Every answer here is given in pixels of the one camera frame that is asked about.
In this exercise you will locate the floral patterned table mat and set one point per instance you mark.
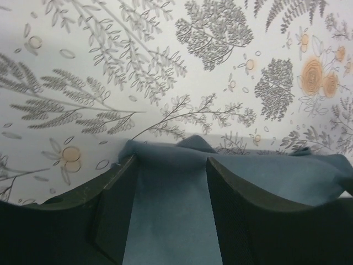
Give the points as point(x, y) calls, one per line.
point(79, 78)

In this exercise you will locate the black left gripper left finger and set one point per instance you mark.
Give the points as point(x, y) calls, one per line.
point(87, 225)

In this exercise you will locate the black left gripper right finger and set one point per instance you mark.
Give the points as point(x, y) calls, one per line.
point(257, 227)

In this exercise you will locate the dark teal t shirt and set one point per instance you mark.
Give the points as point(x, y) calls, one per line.
point(172, 220)

